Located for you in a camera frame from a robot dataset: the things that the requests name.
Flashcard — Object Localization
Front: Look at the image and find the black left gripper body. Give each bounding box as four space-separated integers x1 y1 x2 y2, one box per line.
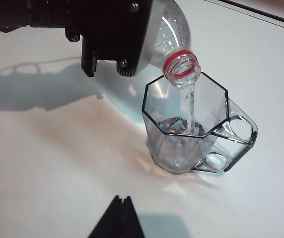
0 0 153 42

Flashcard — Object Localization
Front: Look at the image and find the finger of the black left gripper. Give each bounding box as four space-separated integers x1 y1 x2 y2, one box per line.
80 24 147 78

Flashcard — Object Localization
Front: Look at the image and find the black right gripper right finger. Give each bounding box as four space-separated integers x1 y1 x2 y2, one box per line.
122 195 146 238

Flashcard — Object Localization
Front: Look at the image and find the clear red-label water bottle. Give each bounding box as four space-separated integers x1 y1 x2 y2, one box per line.
137 0 202 91

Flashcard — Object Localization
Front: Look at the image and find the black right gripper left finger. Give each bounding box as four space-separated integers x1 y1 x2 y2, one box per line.
87 195 123 238

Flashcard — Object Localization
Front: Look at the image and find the transparent grey handled cup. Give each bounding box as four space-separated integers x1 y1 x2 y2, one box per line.
141 71 259 178

